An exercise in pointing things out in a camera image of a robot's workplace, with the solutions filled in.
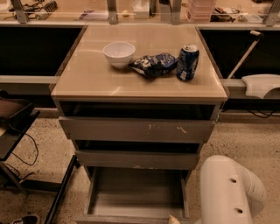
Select white small box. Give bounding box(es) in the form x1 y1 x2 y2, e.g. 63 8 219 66
132 0 150 19

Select grey drawer cabinet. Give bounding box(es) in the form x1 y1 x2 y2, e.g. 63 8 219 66
50 24 228 193

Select white stick with knob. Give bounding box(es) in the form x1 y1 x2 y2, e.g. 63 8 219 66
228 30 264 79

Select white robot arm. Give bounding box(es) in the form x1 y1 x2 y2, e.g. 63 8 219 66
193 155 267 224

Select white bowl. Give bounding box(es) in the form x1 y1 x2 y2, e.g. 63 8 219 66
103 42 136 68

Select black sneaker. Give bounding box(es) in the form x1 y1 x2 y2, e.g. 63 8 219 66
11 214 40 224

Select grey top drawer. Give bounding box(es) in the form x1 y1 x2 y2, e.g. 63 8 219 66
59 116 214 144

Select black metal cart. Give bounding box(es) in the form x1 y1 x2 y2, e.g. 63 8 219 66
0 91 79 224

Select blue soda can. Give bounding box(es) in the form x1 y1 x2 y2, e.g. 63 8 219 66
176 45 200 81

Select white curved plastic cover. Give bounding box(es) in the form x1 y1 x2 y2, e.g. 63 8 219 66
241 74 280 99

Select pink stacked bins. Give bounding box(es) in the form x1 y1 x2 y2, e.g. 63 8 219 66
185 0 216 23

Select grey bottom drawer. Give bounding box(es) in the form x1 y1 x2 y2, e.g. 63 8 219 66
76 167 191 224

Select black cable under bench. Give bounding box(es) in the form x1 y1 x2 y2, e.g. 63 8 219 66
246 108 278 119

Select black cable on floor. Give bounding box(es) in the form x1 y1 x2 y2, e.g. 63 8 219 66
3 132 39 182

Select grey middle drawer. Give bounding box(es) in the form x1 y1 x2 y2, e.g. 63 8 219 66
76 150 198 170

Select blue chip bag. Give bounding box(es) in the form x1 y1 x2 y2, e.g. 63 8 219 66
129 52 178 78

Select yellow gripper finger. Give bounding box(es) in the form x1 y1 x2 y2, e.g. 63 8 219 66
168 215 181 224

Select grey drawer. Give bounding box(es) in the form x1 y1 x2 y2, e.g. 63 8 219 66
59 116 214 144
76 150 198 170
76 167 191 224

